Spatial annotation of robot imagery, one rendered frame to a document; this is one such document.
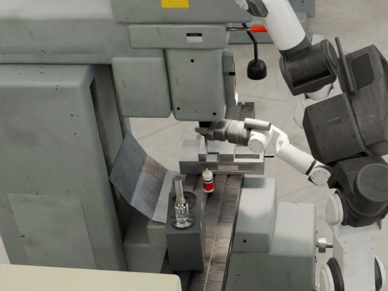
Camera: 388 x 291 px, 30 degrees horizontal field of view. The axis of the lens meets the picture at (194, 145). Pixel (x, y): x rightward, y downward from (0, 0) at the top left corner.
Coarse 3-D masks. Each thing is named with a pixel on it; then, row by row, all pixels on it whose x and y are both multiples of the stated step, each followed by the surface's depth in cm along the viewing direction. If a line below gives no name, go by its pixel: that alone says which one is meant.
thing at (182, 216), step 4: (176, 212) 248; (180, 212) 247; (184, 212) 247; (188, 212) 250; (176, 216) 250; (180, 216) 248; (184, 216) 248; (188, 216) 250; (180, 220) 249; (184, 220) 249; (188, 220) 251
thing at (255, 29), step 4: (228, 28) 238; (232, 28) 238; (236, 28) 237; (240, 28) 237; (244, 28) 237; (248, 28) 237; (252, 28) 236; (256, 28) 236; (260, 28) 235; (264, 28) 235; (256, 32) 237
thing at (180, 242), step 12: (192, 192) 264; (168, 204) 260; (192, 204) 257; (168, 216) 255; (192, 216) 252; (168, 228) 250; (180, 228) 249; (192, 228) 249; (204, 228) 270; (168, 240) 250; (180, 240) 250; (192, 240) 250; (204, 240) 267; (168, 252) 254; (180, 252) 254; (192, 252) 253; (204, 252) 264; (180, 264) 257; (192, 264) 257
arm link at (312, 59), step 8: (304, 40) 203; (296, 48) 203; (304, 48) 205; (312, 48) 206; (320, 48) 204; (288, 56) 208; (296, 56) 207; (304, 56) 206; (312, 56) 205; (320, 56) 204; (288, 64) 208; (296, 64) 207; (304, 64) 206; (312, 64) 205; (320, 64) 204; (296, 72) 207; (304, 72) 207; (312, 72) 206; (320, 72) 206; (328, 72) 207; (296, 80) 209; (304, 80) 210
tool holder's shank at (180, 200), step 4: (176, 180) 240; (180, 180) 241; (176, 184) 241; (180, 184) 241; (176, 188) 242; (180, 188) 242; (176, 192) 244; (180, 192) 243; (176, 196) 245; (180, 196) 244; (176, 200) 246; (180, 200) 245; (184, 200) 246; (180, 204) 247
